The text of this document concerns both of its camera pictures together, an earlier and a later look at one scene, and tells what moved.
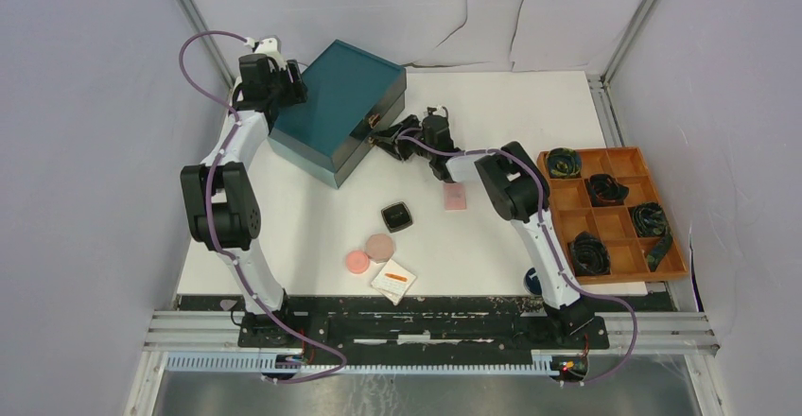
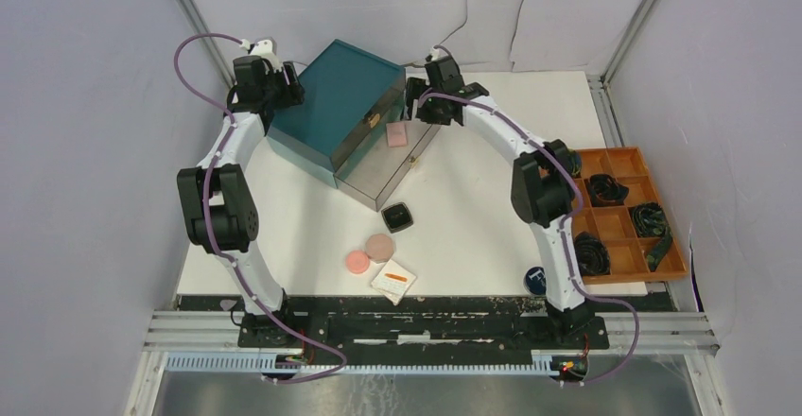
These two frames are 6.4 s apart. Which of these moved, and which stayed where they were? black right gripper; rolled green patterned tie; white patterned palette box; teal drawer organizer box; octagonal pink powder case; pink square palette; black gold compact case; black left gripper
Moved: black right gripper; pink square palette
Stayed: black left gripper; teal drawer organizer box; white patterned palette box; rolled green patterned tie; octagonal pink powder case; black gold compact case
